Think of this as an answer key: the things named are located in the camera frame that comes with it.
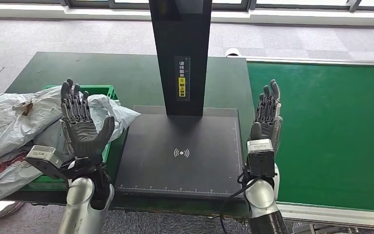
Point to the white window sill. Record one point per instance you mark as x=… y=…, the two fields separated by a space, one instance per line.
x=287 y=17

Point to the grey parcel bag red print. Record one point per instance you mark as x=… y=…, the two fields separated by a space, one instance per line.
x=0 y=174
x=41 y=106
x=109 y=111

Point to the aluminium conveyor frame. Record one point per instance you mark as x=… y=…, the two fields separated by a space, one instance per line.
x=335 y=219

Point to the green plastic crate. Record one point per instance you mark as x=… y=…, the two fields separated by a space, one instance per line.
x=101 y=89

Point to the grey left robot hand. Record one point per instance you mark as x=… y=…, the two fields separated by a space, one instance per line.
x=83 y=135

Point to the white conveyor roller end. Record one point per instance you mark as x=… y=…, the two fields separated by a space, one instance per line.
x=232 y=51

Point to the round chrome base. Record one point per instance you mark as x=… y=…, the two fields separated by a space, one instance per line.
x=0 y=209

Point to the green conveyor belt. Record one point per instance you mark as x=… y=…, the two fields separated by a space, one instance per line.
x=335 y=113

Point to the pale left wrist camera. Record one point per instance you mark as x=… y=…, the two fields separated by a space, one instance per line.
x=43 y=158

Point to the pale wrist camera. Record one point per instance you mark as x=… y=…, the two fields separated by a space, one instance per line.
x=43 y=158
x=261 y=158

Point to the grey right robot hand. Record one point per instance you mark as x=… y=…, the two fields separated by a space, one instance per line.
x=269 y=119

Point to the dark green table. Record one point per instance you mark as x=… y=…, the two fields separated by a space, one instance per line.
x=125 y=71

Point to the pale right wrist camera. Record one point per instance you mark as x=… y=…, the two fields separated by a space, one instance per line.
x=261 y=158

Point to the black inbound scanner machine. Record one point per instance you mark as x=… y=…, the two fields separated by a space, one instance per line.
x=180 y=145

